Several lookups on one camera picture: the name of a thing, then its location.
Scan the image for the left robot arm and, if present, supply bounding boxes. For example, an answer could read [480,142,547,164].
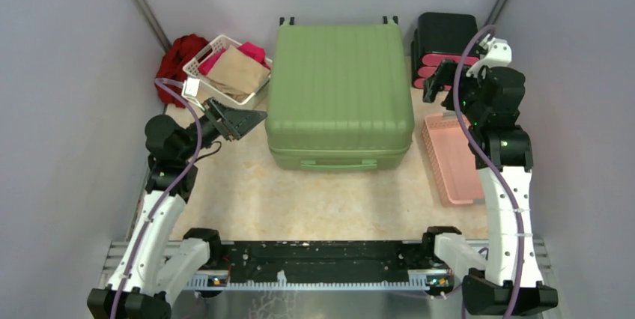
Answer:
[87,99,267,318]

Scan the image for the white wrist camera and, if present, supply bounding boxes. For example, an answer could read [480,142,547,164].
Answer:
[476,35,512,76]
[181,77,200,98]

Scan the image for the pink plastic basket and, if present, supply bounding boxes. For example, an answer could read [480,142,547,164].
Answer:
[422,112,484,207]

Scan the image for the aluminium frame rail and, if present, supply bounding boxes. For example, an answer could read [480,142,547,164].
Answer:
[97,240,553,293]

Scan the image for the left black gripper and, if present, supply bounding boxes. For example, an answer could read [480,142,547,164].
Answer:
[178,96,267,162]

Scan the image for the tan folded cloth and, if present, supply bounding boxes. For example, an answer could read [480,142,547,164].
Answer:
[204,46,270,102]

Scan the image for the red cloth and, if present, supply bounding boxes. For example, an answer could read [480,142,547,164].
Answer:
[155,34,209,82]

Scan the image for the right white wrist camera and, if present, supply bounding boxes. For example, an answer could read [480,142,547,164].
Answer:
[476,35,512,76]

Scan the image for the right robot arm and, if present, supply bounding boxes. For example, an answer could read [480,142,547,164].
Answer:
[422,60,559,318]

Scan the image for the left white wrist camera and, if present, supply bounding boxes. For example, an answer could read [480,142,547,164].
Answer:
[181,77,200,98]

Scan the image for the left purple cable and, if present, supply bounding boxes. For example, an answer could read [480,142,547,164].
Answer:
[108,77,204,319]

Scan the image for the pink folded cloth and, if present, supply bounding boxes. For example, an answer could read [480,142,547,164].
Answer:
[198,42,270,75]

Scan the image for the green hard-shell suitcase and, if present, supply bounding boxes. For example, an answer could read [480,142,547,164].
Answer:
[265,16,414,172]

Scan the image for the black pink drawer cabinet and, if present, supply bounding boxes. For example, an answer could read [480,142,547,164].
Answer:
[410,12,478,89]

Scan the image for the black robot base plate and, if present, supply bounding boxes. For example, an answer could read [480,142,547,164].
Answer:
[217,240,451,285]

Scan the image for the white plastic basket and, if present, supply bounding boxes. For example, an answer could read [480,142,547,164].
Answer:
[181,34,270,109]

